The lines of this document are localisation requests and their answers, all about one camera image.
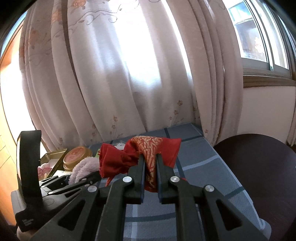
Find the gold metal tin tray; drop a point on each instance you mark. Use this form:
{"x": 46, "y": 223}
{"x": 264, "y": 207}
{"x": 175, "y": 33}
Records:
{"x": 50, "y": 163}

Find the yellow patterned tissue pack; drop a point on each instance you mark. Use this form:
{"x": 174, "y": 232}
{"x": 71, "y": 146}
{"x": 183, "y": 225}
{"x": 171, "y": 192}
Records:
{"x": 60, "y": 173}

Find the dark round chair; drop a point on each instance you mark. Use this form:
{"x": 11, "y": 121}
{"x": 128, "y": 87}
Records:
{"x": 266, "y": 169}

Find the white pink plush sock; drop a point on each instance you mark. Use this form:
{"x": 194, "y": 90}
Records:
{"x": 85, "y": 167}

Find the orange wooden door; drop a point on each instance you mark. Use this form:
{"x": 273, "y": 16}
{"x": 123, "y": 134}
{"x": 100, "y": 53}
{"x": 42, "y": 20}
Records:
{"x": 9, "y": 181}

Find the pale pink floral curtain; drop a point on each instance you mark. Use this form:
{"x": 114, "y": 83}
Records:
{"x": 96, "y": 71}

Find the window with metal frame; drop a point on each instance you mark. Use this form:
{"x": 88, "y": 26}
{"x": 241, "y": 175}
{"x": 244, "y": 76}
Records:
{"x": 267, "y": 46}

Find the blue plaid tablecloth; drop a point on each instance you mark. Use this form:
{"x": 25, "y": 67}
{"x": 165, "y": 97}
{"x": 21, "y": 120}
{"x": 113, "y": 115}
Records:
{"x": 200, "y": 165}

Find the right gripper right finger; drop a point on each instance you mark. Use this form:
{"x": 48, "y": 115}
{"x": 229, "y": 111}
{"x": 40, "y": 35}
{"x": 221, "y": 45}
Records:
{"x": 202, "y": 213}

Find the round gold orange tin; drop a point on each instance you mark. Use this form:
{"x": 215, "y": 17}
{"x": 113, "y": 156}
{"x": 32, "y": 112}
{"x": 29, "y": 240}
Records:
{"x": 75, "y": 156}

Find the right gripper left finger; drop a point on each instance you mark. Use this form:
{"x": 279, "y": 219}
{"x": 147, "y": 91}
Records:
{"x": 97, "y": 213}

